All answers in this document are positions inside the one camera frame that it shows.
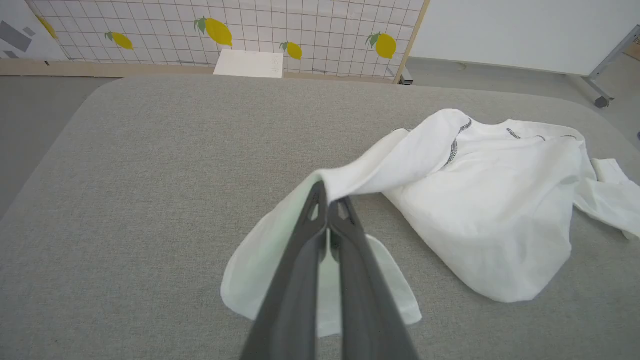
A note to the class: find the white partition board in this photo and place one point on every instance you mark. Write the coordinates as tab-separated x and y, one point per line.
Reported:
520	30

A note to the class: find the white long-sleeve shirt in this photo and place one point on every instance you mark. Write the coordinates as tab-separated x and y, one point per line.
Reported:
500	210

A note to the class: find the grey upholstered work surface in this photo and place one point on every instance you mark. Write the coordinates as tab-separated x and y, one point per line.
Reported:
150	200

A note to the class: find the white rectangular box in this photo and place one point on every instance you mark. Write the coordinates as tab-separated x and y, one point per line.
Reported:
248	64

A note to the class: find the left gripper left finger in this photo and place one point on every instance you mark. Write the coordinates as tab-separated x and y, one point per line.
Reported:
295	290

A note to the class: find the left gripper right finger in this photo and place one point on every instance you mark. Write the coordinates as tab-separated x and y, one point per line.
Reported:
365	300

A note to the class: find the lemon print grid panel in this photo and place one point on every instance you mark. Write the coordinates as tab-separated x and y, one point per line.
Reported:
325	25

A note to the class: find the white panel grey shapes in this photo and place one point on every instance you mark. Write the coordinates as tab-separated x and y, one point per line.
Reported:
20	30

